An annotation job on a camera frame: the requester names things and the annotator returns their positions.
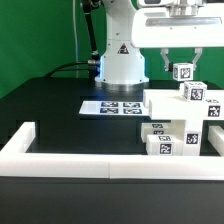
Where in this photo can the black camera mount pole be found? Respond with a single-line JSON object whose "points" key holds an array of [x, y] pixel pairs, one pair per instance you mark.
{"points": [[88, 6]]}

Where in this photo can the white tagged cube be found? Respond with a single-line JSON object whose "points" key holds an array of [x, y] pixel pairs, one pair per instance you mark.
{"points": [[194, 91], [183, 71]]}

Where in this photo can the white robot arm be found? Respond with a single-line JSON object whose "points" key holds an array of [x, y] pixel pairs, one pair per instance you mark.
{"points": [[122, 66]]}

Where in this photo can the white chair back part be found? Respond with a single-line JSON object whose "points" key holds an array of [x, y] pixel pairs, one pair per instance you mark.
{"points": [[164, 104]]}

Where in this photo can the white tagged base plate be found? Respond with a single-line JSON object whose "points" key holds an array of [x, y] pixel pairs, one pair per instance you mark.
{"points": [[115, 108]]}

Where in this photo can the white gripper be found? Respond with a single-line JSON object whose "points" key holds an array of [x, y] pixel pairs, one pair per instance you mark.
{"points": [[178, 24]]}

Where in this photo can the white U-shaped fence frame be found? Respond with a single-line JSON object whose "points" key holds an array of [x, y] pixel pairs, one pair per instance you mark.
{"points": [[17, 161]]}

